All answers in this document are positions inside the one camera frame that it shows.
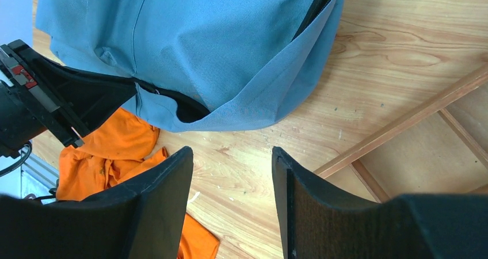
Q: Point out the blue grey backpack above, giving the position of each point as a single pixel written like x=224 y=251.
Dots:
x=249 y=62

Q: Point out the orange cloth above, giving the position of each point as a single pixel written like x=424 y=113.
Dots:
x=122 y=148

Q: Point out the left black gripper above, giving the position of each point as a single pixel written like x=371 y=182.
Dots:
x=38 y=94

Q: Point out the wooden compartment tray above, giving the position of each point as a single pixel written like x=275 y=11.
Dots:
x=439 y=146

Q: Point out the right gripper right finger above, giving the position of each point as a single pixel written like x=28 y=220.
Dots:
x=320 y=220

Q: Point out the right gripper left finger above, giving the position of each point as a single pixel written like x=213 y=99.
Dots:
x=140 y=218

